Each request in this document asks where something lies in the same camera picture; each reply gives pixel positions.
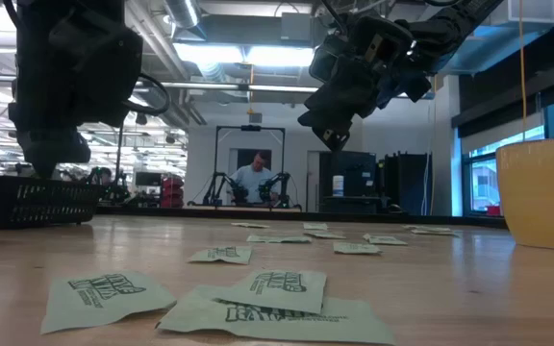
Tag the black aluminium table frame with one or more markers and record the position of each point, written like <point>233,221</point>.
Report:
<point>354,217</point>

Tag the black gantry frame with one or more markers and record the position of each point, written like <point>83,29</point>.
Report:
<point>250,128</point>
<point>119,144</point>

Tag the person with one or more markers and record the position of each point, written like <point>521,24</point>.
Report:
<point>105,174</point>
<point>253,180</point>

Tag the black plastic mesh basket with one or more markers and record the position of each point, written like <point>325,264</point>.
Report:
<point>27,202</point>

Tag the black background robot arm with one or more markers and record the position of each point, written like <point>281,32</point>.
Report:
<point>221,190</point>
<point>277,185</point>

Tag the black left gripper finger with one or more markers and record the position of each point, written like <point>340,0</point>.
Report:
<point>51,149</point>

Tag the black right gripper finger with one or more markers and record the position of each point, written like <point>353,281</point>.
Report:
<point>349,93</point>
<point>337,127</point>

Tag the wooden station table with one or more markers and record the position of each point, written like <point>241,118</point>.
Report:
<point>245,208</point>

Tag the bright ceiling light panel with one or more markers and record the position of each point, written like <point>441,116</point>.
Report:
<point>258,55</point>

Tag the black cabinet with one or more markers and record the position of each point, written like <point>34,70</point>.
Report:
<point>359,173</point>
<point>407,182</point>

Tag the white canister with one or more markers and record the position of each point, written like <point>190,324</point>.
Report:
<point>338,185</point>

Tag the black monitor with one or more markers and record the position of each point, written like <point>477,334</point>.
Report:
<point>148,179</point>

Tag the yellow ceramic mug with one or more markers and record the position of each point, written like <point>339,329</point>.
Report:
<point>546,192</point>

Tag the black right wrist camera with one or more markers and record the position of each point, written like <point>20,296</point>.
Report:
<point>327,60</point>

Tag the long tube light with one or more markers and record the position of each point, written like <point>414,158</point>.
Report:
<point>258,88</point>

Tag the red storage bins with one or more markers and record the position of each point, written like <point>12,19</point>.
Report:
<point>172,192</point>

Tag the silver ventilation duct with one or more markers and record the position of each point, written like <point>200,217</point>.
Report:
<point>183,12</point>

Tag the small red box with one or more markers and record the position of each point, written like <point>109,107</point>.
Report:
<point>493,210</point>

